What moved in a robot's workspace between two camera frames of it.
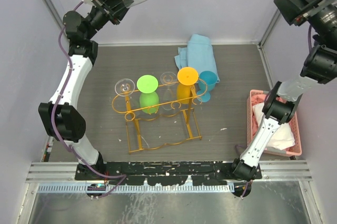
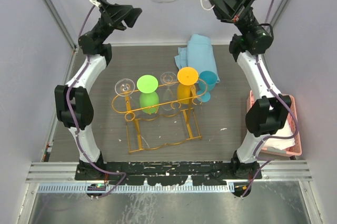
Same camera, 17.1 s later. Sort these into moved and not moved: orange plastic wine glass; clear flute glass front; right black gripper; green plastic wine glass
Moved: right black gripper
Not moved: green plastic wine glass; orange plastic wine glass; clear flute glass front
